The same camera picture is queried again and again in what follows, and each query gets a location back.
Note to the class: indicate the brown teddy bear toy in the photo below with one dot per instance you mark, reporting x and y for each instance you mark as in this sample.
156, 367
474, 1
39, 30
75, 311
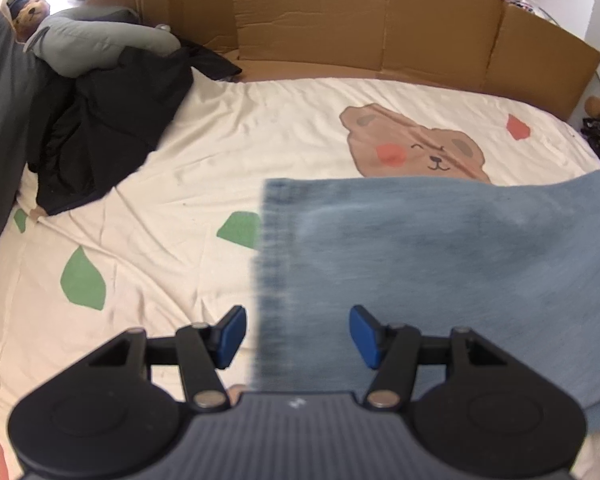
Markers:
30, 15

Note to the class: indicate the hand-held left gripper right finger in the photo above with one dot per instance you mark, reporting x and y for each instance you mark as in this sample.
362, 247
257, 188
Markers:
364, 335

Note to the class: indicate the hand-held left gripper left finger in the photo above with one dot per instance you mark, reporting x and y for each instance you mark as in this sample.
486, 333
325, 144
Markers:
232, 335

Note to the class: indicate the person's bare foot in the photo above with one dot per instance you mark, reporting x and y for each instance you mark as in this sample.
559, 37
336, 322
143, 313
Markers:
236, 394

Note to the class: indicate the cream bear print bed sheet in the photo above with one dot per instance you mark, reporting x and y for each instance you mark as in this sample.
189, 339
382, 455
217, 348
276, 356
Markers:
230, 135

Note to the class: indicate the light blue jeans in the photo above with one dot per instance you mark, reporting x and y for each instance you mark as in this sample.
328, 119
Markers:
430, 260

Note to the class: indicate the flat brown cardboard sheet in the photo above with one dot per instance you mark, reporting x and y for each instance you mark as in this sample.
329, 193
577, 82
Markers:
330, 15

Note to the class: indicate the grey neck pillow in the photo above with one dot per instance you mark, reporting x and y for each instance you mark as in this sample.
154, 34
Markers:
90, 40

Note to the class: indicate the dark grey duvet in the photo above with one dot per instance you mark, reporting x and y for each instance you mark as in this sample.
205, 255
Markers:
0, 110

